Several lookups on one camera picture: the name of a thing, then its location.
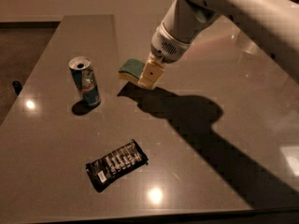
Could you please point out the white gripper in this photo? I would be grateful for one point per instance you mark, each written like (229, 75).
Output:
(166, 47)

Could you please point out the green and yellow sponge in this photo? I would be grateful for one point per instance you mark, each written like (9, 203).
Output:
(131, 70)

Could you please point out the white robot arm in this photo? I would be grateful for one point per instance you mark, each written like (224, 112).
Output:
(273, 25)

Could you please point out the black rxbar chocolate wrapper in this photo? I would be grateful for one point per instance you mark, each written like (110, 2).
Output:
(116, 164)

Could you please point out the silver blue drink can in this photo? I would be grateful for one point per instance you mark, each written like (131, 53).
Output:
(85, 81)

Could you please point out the small black object at table edge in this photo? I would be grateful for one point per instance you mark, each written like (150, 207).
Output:
(17, 86)

